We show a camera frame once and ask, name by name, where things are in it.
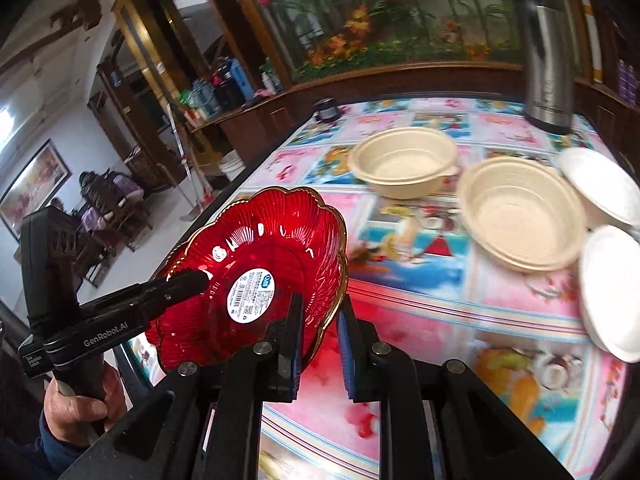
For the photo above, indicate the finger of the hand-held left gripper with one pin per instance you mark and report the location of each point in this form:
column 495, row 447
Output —
column 175, row 282

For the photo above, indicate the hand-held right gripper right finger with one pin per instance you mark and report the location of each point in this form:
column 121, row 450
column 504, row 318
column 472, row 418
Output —
column 346, row 360

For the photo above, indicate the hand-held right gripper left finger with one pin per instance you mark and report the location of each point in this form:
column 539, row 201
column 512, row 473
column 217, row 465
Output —
column 296, row 345

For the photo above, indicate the red glass plate gold rim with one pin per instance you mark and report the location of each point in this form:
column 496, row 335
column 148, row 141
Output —
column 260, row 240

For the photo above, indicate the beige plastic bowl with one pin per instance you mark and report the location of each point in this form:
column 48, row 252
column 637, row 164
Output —
column 520, row 215
column 400, row 160

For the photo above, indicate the person's left forearm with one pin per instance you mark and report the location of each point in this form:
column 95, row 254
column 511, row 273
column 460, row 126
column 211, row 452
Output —
column 30, row 455

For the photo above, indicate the person's left hand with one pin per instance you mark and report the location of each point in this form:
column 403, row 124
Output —
column 70, row 415

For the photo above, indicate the white bucket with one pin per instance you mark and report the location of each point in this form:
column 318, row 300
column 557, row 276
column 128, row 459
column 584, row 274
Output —
column 232, row 167

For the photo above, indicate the green packet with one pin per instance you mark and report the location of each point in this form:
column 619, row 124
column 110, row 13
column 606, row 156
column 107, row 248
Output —
column 187, row 99

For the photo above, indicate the grey-blue kettle jug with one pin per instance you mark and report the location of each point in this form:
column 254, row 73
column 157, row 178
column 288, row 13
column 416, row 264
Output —
column 206, row 96

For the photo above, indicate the black flask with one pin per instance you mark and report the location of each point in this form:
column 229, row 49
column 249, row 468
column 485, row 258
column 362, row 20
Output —
column 229, row 94

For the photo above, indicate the pink cloth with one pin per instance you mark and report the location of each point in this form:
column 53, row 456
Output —
column 265, row 94

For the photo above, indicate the blue bottle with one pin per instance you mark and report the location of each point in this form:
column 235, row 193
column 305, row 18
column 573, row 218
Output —
column 242, row 80

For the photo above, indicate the white bottle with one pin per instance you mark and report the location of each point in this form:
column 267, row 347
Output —
column 270, row 82

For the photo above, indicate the wooden display cabinet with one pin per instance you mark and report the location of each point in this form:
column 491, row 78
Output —
column 400, row 85

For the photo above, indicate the stainless steel thermos jug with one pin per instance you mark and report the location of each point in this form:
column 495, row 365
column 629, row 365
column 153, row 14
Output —
column 545, row 60

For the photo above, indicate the purple spray can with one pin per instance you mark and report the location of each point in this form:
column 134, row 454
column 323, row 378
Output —
column 632, row 80
column 623, row 80

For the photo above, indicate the framed wall painting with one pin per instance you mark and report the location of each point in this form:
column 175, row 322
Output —
column 30, row 185

